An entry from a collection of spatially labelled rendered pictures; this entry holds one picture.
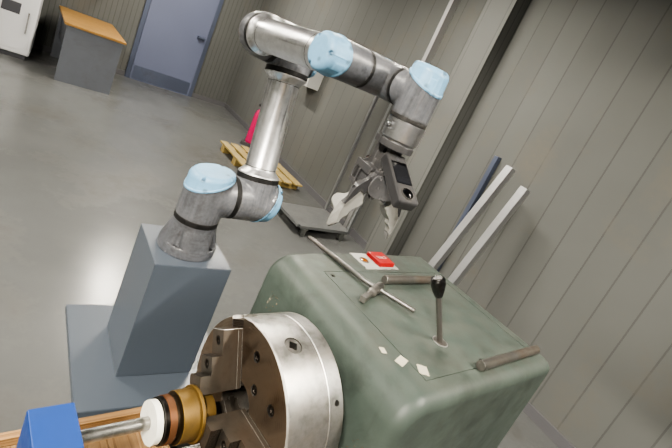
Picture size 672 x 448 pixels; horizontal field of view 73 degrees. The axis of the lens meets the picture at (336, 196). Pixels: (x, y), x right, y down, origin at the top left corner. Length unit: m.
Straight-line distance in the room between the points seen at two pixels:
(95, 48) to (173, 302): 5.81
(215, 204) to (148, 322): 0.35
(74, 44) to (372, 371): 6.32
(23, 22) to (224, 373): 6.74
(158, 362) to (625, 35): 3.56
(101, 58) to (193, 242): 5.81
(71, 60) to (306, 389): 6.34
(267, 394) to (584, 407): 3.04
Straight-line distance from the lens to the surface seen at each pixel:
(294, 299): 1.02
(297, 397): 0.81
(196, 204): 1.18
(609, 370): 3.60
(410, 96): 0.86
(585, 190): 3.69
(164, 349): 1.37
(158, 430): 0.83
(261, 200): 1.24
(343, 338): 0.93
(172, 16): 8.44
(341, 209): 0.88
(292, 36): 0.98
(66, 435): 0.79
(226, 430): 0.85
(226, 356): 0.88
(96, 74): 6.95
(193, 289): 1.26
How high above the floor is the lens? 1.71
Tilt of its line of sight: 16 degrees down
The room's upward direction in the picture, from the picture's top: 25 degrees clockwise
